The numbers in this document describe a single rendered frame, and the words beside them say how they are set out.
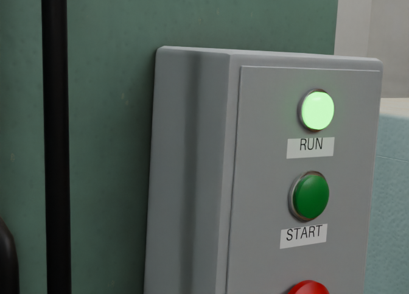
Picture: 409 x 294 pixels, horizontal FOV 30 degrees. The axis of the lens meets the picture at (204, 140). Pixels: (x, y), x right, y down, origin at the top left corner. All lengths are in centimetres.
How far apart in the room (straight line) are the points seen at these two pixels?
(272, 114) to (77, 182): 10
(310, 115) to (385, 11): 245
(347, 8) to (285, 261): 240
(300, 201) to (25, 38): 14
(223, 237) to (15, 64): 12
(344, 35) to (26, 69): 242
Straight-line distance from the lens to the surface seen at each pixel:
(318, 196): 36
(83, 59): 35
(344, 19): 273
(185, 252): 35
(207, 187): 34
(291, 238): 36
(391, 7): 278
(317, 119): 35
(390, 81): 276
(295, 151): 35
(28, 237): 35
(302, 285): 36
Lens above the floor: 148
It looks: 7 degrees down
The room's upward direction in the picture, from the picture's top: 3 degrees clockwise
